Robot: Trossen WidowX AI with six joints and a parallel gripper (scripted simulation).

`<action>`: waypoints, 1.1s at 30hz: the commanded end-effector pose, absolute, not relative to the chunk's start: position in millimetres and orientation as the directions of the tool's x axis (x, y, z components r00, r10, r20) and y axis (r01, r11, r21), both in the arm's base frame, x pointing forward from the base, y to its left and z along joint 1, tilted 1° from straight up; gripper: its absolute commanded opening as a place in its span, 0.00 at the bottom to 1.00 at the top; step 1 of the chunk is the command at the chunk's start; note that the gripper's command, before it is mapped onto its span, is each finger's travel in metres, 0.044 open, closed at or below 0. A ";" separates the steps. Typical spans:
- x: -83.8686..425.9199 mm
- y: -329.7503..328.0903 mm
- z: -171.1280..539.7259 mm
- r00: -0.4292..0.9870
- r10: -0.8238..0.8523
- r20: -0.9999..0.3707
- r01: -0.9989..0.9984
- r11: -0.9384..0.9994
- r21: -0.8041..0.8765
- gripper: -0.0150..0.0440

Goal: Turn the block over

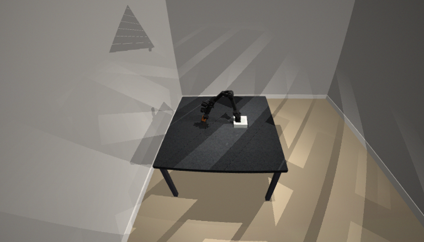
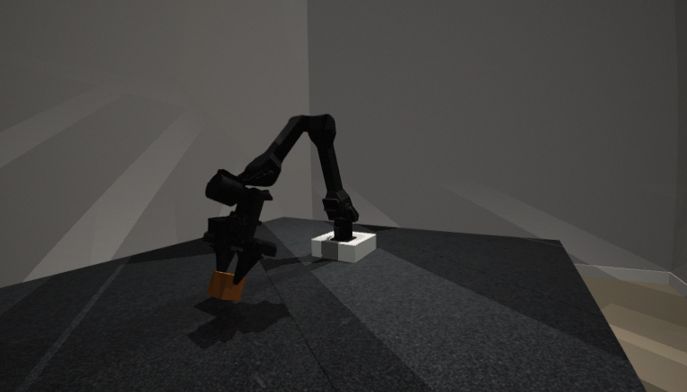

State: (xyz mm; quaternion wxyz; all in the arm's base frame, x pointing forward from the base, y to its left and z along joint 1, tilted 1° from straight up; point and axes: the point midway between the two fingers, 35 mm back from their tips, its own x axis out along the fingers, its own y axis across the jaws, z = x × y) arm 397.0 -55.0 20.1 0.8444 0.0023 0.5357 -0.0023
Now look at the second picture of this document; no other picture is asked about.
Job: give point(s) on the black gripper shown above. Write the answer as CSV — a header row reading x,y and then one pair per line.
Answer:
x,y
252,247

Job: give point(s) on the orange block with dark square side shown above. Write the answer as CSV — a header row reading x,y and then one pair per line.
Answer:
x,y
221,286

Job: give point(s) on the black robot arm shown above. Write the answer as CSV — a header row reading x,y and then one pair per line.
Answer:
x,y
263,171

